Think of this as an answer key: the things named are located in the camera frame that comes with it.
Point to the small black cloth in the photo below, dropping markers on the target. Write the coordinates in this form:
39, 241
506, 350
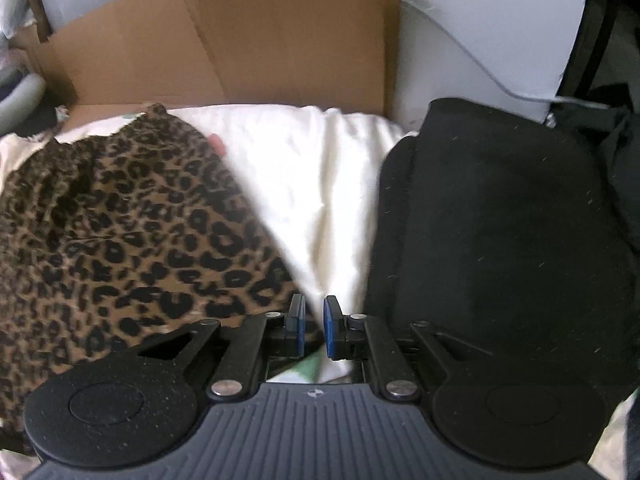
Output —
40, 117

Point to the leopard print garment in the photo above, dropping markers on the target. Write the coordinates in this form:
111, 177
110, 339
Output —
125, 220

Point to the cream bear printed blanket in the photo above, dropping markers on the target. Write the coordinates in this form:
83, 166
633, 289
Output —
310, 175

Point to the grey neck pillow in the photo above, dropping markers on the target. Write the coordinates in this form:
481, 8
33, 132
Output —
20, 95

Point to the flat brown cardboard sheet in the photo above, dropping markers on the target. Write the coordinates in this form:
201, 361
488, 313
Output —
250, 35

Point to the folded black clothes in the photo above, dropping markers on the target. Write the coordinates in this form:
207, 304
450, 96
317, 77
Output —
500, 220

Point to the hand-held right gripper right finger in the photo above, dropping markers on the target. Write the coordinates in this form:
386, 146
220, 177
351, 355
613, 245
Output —
330, 327

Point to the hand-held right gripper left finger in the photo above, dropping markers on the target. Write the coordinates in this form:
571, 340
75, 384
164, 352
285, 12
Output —
298, 327

